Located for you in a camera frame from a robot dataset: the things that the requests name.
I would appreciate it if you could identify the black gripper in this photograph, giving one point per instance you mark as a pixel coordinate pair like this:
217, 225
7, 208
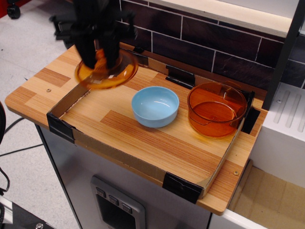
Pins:
97, 19

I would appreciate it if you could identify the orange transparent pot lid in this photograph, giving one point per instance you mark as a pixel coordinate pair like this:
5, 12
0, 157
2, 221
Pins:
101, 77

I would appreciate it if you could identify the orange transparent pot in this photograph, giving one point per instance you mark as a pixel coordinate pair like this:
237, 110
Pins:
216, 109

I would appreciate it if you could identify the black chair base with casters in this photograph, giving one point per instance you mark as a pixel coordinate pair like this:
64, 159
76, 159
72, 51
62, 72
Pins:
65, 29

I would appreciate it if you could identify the light blue bowl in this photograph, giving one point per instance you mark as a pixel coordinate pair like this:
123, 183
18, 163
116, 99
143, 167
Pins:
155, 106

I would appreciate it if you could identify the black caster wheel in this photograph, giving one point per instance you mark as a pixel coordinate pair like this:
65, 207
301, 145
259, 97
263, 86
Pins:
13, 11

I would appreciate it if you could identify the cream wooden shelf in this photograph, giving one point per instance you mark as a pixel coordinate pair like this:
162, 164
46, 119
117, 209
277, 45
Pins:
233, 14

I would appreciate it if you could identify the cardboard fence with black tape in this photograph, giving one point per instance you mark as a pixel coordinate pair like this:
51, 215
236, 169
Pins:
176, 156

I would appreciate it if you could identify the white toy sink unit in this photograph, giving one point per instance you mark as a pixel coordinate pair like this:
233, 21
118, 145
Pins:
271, 193

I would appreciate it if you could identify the black upright post right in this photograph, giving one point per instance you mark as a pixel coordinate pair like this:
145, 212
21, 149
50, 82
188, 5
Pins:
288, 45

